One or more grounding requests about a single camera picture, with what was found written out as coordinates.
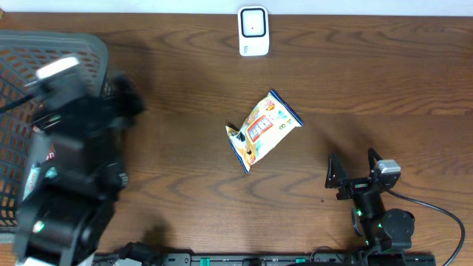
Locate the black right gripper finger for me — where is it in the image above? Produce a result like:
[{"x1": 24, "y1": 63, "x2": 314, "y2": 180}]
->
[
  {"x1": 367, "y1": 148, "x2": 383, "y2": 173},
  {"x1": 325, "y1": 153, "x2": 347, "y2": 187}
]

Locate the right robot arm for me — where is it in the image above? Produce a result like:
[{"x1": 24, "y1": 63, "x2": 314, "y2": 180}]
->
[{"x1": 325, "y1": 148, "x2": 415, "y2": 252}]

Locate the grey plastic shopping basket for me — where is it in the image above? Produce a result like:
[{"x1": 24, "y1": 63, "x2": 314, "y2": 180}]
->
[{"x1": 1, "y1": 30, "x2": 110, "y2": 244}]

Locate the white barcode scanner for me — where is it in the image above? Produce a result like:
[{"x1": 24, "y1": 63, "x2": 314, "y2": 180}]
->
[{"x1": 237, "y1": 6, "x2": 270, "y2": 57}]

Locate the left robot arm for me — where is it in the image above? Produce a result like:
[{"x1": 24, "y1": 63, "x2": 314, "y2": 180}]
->
[{"x1": 13, "y1": 73, "x2": 144, "y2": 265}]

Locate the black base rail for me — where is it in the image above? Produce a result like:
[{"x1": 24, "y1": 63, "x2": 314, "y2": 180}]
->
[{"x1": 91, "y1": 242, "x2": 437, "y2": 266}]

